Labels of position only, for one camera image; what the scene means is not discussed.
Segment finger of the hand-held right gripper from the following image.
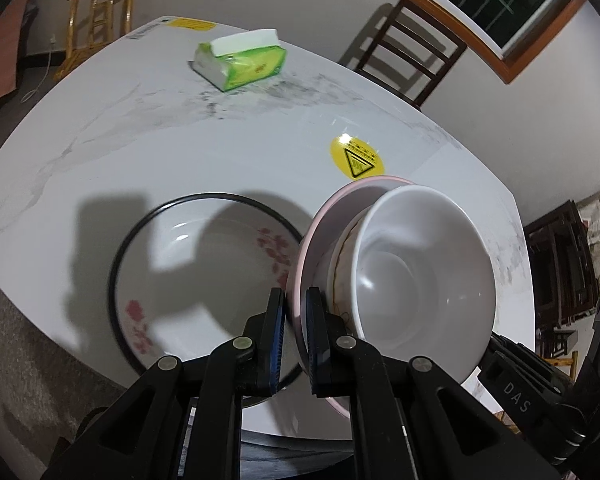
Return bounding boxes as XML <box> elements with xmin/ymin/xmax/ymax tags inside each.
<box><xmin>485</xmin><ymin>336</ymin><xmax>573</xmax><ymax>393</ymax></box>

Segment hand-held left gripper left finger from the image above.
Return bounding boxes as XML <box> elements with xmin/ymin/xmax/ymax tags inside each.
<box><xmin>40</xmin><ymin>288</ymin><xmax>286</xmax><ymax>480</ymax></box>

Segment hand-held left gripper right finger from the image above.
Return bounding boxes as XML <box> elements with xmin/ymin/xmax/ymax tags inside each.
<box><xmin>306</xmin><ymin>288</ymin><xmax>566</xmax><ymax>480</ymax></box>

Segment white smooth bowl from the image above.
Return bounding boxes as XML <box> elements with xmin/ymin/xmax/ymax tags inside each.
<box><xmin>326</xmin><ymin>195</ymin><xmax>381</xmax><ymax>331</ymax></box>

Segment large pink bowl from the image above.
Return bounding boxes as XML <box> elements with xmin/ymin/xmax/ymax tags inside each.
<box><xmin>286</xmin><ymin>176</ymin><xmax>421</xmax><ymax>418</ymax></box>

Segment black-rimmed floral basin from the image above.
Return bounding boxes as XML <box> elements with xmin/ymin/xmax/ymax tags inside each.
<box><xmin>108</xmin><ymin>191</ymin><xmax>317</xmax><ymax>403</ymax></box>

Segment white ribbed bowl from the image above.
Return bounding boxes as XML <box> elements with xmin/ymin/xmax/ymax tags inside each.
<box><xmin>352</xmin><ymin>185</ymin><xmax>497</xmax><ymax>386</ymax></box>

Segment stacked dark wooden chairs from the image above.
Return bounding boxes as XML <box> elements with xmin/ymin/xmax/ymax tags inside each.
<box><xmin>522</xmin><ymin>200</ymin><xmax>600</xmax><ymax>361</ymax></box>

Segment round yellow warning sticker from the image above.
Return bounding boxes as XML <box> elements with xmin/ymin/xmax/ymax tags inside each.
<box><xmin>329</xmin><ymin>135</ymin><xmax>385</xmax><ymax>181</ymax></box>

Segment green tissue box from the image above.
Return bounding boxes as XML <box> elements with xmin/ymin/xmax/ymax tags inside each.
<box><xmin>188</xmin><ymin>28</ymin><xmax>287</xmax><ymax>93</ymax></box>

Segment yellow rectangular label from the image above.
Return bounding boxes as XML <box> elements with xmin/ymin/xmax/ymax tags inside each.
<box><xmin>167</xmin><ymin>17</ymin><xmax>217</xmax><ymax>31</ymax></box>

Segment white barcode label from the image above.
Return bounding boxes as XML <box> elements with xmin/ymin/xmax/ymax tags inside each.
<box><xmin>123</xmin><ymin>27</ymin><xmax>162</xmax><ymax>43</ymax></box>

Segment dark wooden chair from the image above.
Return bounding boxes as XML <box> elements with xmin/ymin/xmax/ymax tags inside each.
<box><xmin>339</xmin><ymin>0</ymin><xmax>468</xmax><ymax>111</ymax></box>

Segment pink cloth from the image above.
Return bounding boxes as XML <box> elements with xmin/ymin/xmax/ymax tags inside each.
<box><xmin>0</xmin><ymin>0</ymin><xmax>41</xmax><ymax>111</ymax></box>

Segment white cable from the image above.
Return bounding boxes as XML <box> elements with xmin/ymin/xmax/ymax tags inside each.
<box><xmin>20</xmin><ymin>35</ymin><xmax>56</xmax><ymax>103</ymax></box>

